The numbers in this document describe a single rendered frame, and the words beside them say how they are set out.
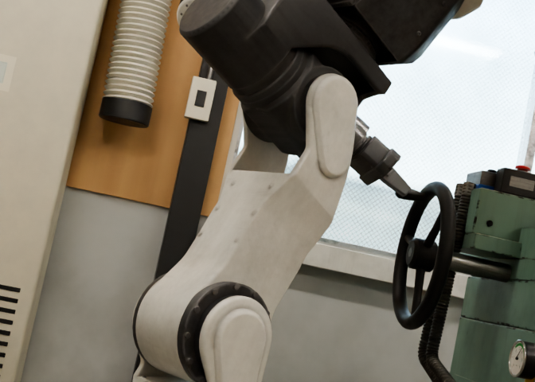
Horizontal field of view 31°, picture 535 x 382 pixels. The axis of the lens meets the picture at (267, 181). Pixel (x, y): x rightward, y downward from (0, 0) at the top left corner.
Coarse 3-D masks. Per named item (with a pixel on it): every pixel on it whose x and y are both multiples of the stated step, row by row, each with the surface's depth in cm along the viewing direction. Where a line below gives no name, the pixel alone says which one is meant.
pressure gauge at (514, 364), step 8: (520, 344) 160; (528, 344) 159; (512, 352) 162; (520, 352) 159; (528, 352) 157; (512, 360) 162; (520, 360) 159; (528, 360) 157; (512, 368) 161; (520, 368) 158; (528, 368) 157; (520, 376) 158; (528, 376) 158
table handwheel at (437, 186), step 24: (432, 192) 184; (408, 216) 196; (408, 240) 194; (432, 240) 182; (408, 264) 184; (432, 264) 183; (456, 264) 185; (480, 264) 185; (504, 264) 187; (432, 288) 172; (408, 312) 188; (432, 312) 175
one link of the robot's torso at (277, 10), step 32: (224, 0) 127; (256, 0) 129; (288, 0) 130; (320, 0) 133; (192, 32) 128; (224, 32) 126; (256, 32) 128; (288, 32) 130; (320, 32) 134; (352, 32) 139; (224, 64) 130; (256, 64) 130; (288, 64) 132; (352, 64) 143; (256, 96) 133
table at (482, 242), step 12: (528, 228) 183; (468, 240) 186; (480, 240) 183; (492, 240) 183; (504, 240) 183; (528, 240) 182; (468, 252) 196; (480, 252) 189; (492, 252) 183; (504, 252) 183; (516, 252) 183; (528, 252) 180
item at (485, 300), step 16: (480, 288) 200; (496, 288) 192; (512, 288) 184; (528, 288) 177; (464, 304) 207; (480, 304) 198; (496, 304) 190; (512, 304) 182; (528, 304) 175; (480, 320) 197; (496, 320) 188; (512, 320) 181; (528, 320) 174
